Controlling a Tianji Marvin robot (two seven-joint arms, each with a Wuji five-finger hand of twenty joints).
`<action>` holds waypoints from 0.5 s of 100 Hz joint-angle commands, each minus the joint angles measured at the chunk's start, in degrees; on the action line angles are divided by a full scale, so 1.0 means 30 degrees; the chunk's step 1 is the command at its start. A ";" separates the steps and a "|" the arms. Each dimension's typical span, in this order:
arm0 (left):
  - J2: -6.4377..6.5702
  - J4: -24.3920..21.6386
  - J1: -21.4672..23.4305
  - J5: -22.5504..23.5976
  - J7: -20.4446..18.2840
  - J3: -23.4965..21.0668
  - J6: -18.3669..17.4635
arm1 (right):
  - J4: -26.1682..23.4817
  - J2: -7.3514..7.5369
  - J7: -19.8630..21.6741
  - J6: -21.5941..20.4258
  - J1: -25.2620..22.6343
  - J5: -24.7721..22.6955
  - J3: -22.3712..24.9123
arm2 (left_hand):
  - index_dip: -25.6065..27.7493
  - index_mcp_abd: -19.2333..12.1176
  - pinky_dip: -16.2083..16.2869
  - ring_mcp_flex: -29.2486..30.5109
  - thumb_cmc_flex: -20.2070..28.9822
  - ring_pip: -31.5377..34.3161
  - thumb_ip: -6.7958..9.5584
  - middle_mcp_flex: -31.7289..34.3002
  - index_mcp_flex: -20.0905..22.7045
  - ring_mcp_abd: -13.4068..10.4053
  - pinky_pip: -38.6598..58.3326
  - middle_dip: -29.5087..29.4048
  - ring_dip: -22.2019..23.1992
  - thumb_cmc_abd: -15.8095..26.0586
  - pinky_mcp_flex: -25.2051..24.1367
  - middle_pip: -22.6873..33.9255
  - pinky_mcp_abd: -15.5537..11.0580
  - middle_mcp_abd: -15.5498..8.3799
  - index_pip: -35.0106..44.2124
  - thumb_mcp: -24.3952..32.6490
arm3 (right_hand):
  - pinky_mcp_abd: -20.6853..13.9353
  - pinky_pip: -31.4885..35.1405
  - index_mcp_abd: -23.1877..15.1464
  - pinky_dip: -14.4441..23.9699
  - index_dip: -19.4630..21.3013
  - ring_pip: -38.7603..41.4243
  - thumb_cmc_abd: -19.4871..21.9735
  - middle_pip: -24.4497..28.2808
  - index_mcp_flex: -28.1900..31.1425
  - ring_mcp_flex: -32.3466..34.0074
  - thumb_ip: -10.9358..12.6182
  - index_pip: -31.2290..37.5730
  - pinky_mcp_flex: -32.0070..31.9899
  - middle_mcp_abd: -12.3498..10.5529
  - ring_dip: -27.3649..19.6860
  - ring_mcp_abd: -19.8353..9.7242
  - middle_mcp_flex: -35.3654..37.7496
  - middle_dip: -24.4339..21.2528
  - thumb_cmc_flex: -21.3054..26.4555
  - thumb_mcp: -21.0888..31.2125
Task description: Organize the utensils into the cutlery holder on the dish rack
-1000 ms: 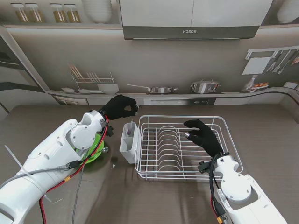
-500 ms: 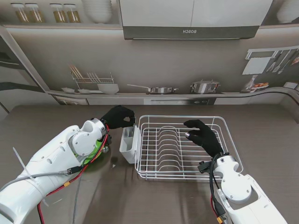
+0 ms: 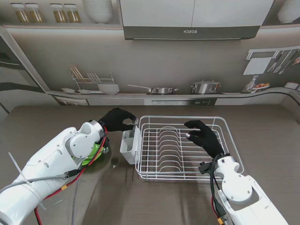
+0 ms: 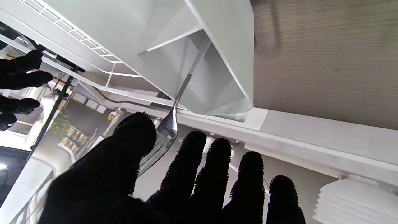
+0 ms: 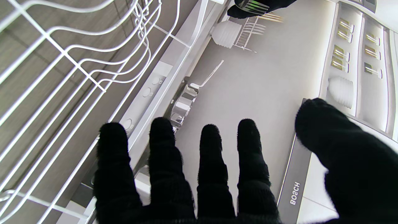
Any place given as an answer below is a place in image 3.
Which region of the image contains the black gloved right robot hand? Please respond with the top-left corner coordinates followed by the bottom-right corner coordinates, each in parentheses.
top-left (183, 119), bottom-right (225, 158)

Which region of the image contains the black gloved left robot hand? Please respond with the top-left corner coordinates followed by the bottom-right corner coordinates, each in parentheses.
top-left (97, 107), bottom-right (139, 133)

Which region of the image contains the white plastic utensil holder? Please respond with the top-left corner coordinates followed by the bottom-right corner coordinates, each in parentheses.
top-left (119, 126), bottom-right (143, 165)

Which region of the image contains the green plastic plate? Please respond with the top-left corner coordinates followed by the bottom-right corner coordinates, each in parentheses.
top-left (71, 142), bottom-right (106, 166)

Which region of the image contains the printed kitchen backdrop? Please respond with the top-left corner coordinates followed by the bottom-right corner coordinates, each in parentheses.
top-left (0, 0), bottom-right (300, 115)

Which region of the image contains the white zip tie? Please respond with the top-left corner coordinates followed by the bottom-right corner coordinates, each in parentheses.
top-left (8, 151), bottom-right (47, 211)

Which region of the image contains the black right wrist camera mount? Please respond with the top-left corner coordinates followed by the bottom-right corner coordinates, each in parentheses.
top-left (198, 161), bottom-right (213, 174)

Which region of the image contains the white wire dish rack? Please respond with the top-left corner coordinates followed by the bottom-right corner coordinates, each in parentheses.
top-left (135, 115), bottom-right (244, 181)

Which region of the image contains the black arm cable with connector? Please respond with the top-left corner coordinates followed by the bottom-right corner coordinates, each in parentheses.
top-left (209, 154), bottom-right (232, 225)

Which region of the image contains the red and black arm cable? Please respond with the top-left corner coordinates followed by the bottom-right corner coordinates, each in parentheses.
top-left (34, 126), bottom-right (110, 225)

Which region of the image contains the grey network cable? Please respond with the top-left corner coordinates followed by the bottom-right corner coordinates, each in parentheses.
top-left (0, 170), bottom-right (80, 225)

